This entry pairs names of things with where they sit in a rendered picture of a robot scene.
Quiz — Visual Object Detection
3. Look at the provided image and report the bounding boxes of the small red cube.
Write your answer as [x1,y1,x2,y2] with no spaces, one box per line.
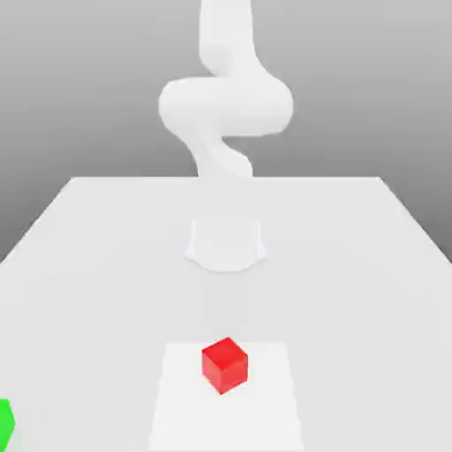
[201,335,249,396]

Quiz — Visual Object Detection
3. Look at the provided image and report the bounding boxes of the small green cube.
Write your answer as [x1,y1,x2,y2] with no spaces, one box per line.
[0,398,17,452]

